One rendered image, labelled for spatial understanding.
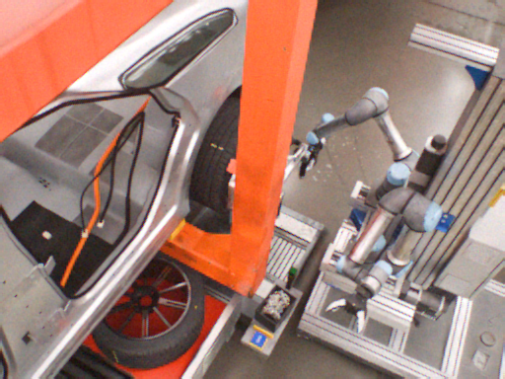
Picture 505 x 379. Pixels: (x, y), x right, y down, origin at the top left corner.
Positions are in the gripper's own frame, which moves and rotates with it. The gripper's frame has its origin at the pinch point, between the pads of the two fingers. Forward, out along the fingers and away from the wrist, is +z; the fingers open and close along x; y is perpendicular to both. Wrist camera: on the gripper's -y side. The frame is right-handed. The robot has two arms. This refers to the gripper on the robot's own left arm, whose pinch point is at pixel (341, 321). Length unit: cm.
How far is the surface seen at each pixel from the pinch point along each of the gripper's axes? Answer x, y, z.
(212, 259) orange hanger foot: 84, 43, -11
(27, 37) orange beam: 17, -153, 70
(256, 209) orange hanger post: 53, -18, -13
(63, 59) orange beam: 19, -147, 66
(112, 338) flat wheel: 101, 60, 50
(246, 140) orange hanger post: 56, -57, -12
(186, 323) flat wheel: 78, 63, 19
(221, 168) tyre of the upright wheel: 99, 5, -39
